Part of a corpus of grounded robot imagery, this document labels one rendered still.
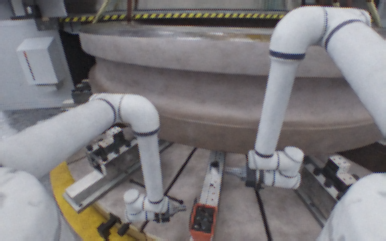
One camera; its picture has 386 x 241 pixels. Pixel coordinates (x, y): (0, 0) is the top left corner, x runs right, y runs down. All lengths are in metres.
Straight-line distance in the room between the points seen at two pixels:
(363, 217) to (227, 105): 1.41
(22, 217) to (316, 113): 1.79
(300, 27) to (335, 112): 1.33
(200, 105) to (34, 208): 1.47
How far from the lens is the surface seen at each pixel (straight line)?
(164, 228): 1.86
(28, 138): 0.54
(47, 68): 4.72
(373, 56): 0.58
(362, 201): 0.28
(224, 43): 1.34
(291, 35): 0.68
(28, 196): 0.28
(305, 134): 1.71
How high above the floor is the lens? 1.89
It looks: 30 degrees down
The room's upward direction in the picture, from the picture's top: straight up
